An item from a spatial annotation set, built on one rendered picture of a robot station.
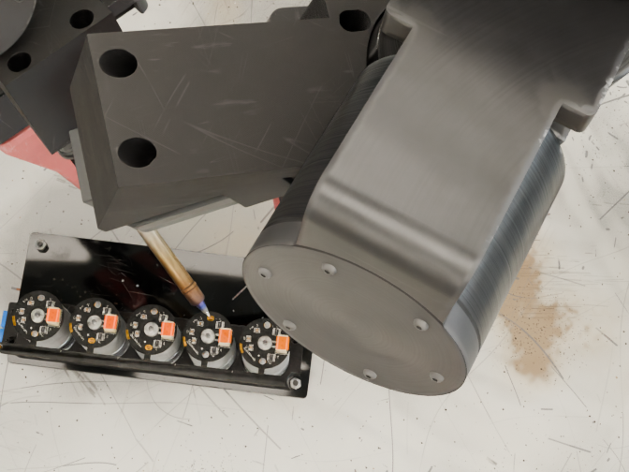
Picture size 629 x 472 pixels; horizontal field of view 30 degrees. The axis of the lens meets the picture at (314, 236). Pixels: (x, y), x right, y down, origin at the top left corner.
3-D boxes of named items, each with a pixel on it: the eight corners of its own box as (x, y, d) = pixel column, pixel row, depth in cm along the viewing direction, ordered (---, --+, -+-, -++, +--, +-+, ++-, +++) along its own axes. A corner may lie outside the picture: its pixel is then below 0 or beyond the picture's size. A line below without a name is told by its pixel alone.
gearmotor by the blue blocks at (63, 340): (37, 308, 63) (17, 287, 58) (83, 314, 63) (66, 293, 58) (29, 353, 62) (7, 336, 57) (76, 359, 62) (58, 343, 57)
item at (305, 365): (10, 364, 63) (6, 361, 62) (35, 236, 65) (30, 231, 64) (306, 401, 63) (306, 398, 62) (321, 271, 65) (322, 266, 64)
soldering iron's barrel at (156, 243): (208, 291, 58) (132, 186, 57) (214, 295, 57) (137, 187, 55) (184, 309, 58) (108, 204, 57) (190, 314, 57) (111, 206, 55)
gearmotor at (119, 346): (90, 315, 63) (73, 294, 58) (135, 320, 63) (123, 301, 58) (82, 360, 62) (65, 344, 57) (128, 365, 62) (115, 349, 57)
